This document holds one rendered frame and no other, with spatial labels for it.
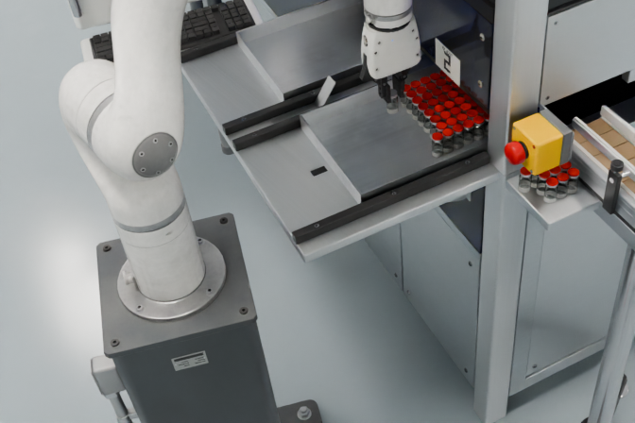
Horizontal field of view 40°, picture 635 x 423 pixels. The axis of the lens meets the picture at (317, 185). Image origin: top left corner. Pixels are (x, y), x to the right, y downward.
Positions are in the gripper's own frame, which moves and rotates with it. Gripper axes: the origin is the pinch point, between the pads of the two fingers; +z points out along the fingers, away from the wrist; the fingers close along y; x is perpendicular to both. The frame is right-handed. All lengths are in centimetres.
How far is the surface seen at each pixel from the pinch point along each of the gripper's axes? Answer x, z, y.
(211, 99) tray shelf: 30.7, 12.2, -26.8
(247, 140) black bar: 12.4, 10.3, -25.8
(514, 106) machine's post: -20.5, -4.3, 12.6
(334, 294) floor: 37, 100, -2
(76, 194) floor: 119, 100, -59
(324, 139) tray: 6.4, 12.0, -12.0
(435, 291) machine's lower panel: 4, 72, 12
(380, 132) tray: 2.3, 11.9, -1.7
